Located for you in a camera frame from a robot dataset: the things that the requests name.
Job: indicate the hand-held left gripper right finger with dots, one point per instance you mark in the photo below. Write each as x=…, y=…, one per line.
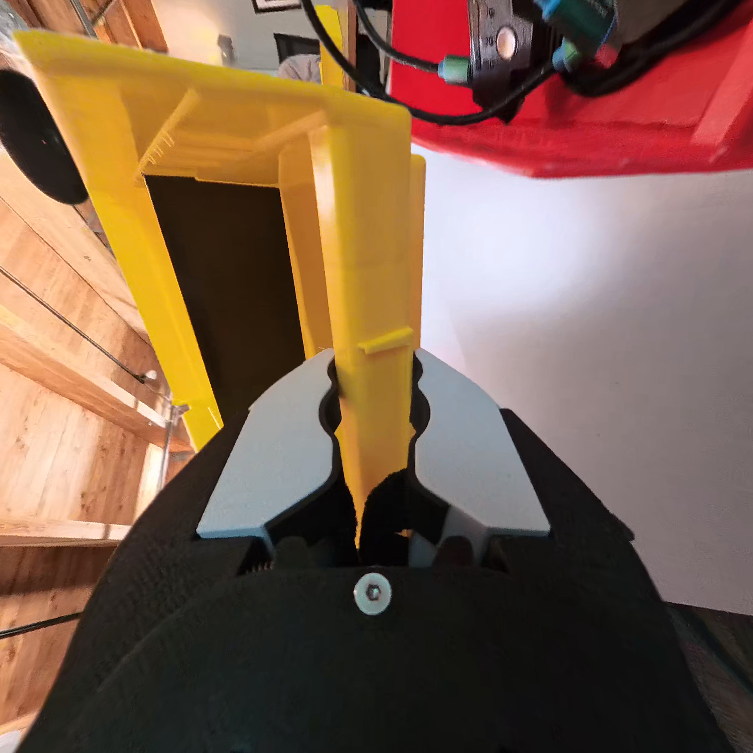
x=470, y=459

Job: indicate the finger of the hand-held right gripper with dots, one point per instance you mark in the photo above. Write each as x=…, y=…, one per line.
x=653, y=16

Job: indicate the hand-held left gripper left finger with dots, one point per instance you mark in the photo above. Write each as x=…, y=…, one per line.
x=276, y=459

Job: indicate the red plastic bin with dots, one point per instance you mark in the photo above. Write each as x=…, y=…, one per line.
x=588, y=141

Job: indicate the black HDMI hub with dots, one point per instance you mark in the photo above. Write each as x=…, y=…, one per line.
x=491, y=59

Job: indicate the yellow plastic bin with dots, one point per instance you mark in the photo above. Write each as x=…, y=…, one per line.
x=365, y=235

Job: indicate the black round object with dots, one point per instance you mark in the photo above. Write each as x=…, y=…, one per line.
x=41, y=135

